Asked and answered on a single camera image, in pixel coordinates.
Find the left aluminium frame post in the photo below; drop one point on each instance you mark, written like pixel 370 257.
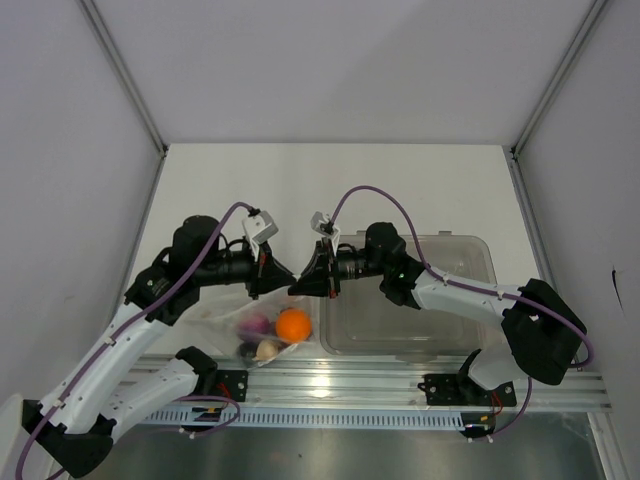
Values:
pixel 121 71

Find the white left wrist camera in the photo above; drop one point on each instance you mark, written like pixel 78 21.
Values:
pixel 259 226

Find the dark chocolate donut toy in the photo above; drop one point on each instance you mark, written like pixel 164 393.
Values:
pixel 246 351

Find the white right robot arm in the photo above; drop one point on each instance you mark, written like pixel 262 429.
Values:
pixel 542 334

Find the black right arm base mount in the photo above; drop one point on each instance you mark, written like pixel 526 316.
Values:
pixel 442 389

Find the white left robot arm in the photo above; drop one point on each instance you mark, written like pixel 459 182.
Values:
pixel 80 421

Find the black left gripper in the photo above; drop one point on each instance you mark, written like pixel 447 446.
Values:
pixel 271 275

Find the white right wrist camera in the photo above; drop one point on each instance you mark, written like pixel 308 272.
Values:
pixel 327 228

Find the right aluminium frame post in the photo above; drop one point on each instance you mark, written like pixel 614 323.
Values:
pixel 561 73

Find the purple donut toy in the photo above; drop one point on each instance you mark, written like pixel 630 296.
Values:
pixel 253 328

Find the aluminium frame post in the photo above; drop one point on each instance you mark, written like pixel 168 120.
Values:
pixel 121 71
pixel 561 73

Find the white slotted cable duct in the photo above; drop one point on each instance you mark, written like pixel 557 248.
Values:
pixel 413 419

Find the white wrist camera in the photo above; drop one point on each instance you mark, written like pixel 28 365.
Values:
pixel 327 228
pixel 259 226

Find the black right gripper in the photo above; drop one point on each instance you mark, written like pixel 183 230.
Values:
pixel 314 281

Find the orange fruit toy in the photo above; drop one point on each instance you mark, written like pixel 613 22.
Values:
pixel 293 326

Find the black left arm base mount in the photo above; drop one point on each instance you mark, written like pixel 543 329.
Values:
pixel 227 383

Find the clear zip top bag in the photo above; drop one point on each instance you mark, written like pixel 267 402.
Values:
pixel 215 321

